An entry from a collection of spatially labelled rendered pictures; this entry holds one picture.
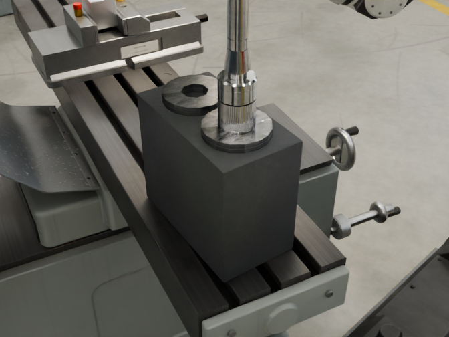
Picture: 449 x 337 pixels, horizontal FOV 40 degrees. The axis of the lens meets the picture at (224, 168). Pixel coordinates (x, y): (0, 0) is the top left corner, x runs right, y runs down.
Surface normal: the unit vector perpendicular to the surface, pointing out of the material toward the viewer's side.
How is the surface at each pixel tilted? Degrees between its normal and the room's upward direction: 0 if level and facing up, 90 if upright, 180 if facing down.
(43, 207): 0
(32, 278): 90
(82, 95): 0
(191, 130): 0
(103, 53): 90
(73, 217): 90
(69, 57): 90
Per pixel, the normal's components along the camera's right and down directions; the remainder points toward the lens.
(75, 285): 0.45, 0.54
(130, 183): 0.00, -0.79
